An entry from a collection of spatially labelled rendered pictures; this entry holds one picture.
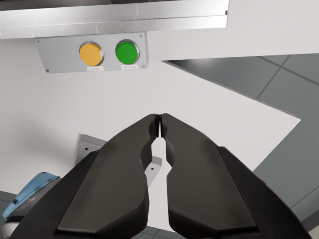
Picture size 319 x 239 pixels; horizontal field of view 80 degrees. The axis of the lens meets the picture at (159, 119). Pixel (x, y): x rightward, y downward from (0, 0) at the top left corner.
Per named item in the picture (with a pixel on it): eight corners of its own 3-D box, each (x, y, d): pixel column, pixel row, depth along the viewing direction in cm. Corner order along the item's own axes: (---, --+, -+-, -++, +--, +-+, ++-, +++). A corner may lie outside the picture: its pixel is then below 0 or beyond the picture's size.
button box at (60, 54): (149, 61, 44) (147, 69, 38) (59, 65, 45) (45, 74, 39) (146, 27, 40) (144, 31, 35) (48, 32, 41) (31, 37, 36)
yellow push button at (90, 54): (105, 62, 39) (102, 65, 37) (86, 63, 39) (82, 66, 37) (101, 41, 37) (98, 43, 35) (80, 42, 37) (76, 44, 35)
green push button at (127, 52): (139, 61, 39) (138, 63, 37) (119, 62, 39) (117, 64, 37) (137, 40, 36) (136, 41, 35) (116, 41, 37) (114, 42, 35)
